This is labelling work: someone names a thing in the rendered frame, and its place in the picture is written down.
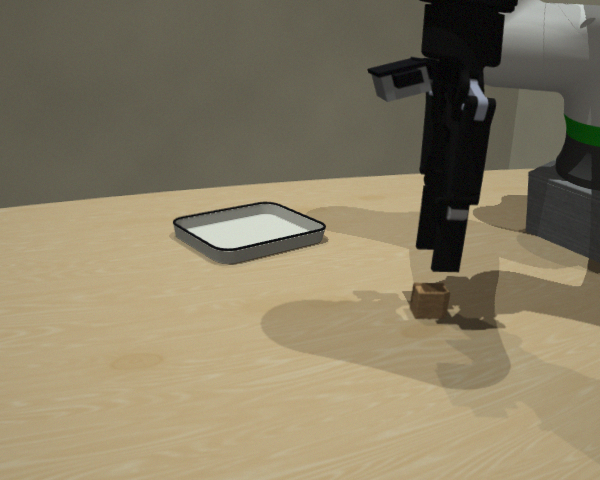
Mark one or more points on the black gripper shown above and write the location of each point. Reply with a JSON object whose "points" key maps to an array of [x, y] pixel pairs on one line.
{"points": [[467, 40]]}

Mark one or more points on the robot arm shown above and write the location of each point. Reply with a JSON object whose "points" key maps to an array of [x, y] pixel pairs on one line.
{"points": [[547, 47]]}

